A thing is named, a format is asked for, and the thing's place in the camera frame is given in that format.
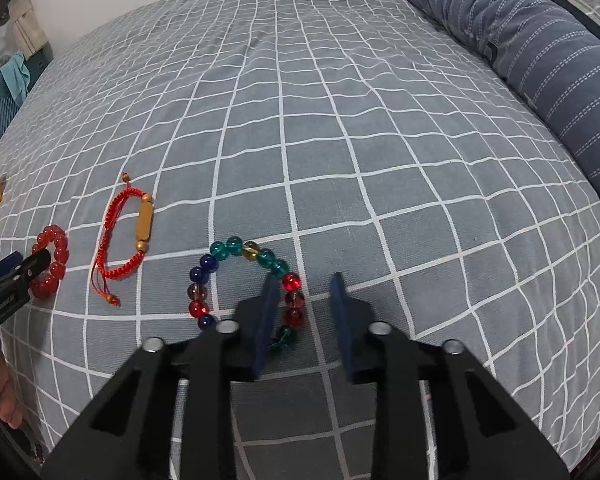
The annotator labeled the red bead bracelet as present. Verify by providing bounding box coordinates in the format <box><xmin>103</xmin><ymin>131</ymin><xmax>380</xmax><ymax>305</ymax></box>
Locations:
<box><xmin>29</xmin><ymin>225</ymin><xmax>71</xmax><ymax>301</ymax></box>

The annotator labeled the multicolour glass bead bracelet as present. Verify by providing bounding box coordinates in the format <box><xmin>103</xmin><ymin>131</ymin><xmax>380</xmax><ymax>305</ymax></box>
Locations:
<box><xmin>187</xmin><ymin>235</ymin><xmax>307</xmax><ymax>356</ymax></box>

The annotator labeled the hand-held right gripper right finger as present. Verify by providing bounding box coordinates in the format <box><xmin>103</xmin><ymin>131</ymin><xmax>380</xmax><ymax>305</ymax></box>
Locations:
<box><xmin>330</xmin><ymin>272</ymin><xmax>571</xmax><ymax>480</ymax></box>

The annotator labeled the teal cloth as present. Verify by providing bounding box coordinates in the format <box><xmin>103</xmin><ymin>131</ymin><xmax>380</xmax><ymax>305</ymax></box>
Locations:
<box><xmin>1</xmin><ymin>52</ymin><xmax>32</xmax><ymax>102</ymax></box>

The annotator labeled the red cord bracelet gold tube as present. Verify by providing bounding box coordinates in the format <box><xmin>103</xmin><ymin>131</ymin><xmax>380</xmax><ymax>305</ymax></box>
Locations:
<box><xmin>91</xmin><ymin>172</ymin><xmax>156</xmax><ymax>307</ymax></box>

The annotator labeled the blue striped pillow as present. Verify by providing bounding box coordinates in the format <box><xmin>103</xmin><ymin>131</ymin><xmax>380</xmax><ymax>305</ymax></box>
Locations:
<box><xmin>395</xmin><ymin>0</ymin><xmax>600</xmax><ymax>218</ymax></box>

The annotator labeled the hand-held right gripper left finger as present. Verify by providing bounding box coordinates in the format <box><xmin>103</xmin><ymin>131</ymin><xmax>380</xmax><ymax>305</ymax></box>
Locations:
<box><xmin>40</xmin><ymin>274</ymin><xmax>279</xmax><ymax>480</ymax></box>

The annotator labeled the beige curtain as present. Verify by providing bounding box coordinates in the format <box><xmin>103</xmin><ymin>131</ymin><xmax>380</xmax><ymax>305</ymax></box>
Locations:
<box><xmin>9</xmin><ymin>0</ymin><xmax>50</xmax><ymax>57</ymax></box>

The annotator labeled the person's left hand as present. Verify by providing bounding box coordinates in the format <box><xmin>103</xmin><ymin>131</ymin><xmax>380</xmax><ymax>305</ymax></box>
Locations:
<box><xmin>0</xmin><ymin>334</ymin><xmax>26</xmax><ymax>432</ymax></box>

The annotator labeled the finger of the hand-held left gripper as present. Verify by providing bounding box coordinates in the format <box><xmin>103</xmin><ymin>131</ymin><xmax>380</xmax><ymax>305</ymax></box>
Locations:
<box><xmin>0</xmin><ymin>254</ymin><xmax>22</xmax><ymax>286</ymax></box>
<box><xmin>0</xmin><ymin>251</ymin><xmax>52</xmax><ymax>306</ymax></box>

